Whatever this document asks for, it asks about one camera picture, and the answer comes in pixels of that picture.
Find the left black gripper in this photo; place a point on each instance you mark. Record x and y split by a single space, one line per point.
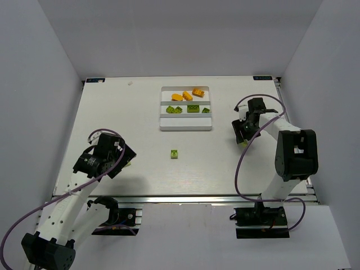
125 157

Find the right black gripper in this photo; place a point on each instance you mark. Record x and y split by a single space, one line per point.
241 132

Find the green long lego brick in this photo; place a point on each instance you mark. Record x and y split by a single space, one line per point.
193 108

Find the orange yellow long lego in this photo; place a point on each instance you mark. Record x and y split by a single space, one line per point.
187 96

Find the dark green lego brick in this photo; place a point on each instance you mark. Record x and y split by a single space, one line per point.
177 110

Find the orange square lego brick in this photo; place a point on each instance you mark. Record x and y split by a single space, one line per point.
177 97

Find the small green lego cube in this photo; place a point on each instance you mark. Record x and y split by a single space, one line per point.
170 109

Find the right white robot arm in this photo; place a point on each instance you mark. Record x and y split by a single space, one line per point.
296 156

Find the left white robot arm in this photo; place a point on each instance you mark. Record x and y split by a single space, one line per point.
73 217

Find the green lego with round stud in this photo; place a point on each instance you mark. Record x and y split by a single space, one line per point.
174 154

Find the blue label right corner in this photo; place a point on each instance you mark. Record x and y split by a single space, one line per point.
262 77

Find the white three-compartment tray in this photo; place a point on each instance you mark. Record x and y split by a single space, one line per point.
185 121

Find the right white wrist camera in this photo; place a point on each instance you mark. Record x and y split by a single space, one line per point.
243 112

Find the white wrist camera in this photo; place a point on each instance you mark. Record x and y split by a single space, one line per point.
243 112
93 139

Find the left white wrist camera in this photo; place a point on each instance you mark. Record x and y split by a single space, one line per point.
93 139

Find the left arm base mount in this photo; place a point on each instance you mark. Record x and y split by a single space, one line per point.
122 221

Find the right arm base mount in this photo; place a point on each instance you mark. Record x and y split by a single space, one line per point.
260 222

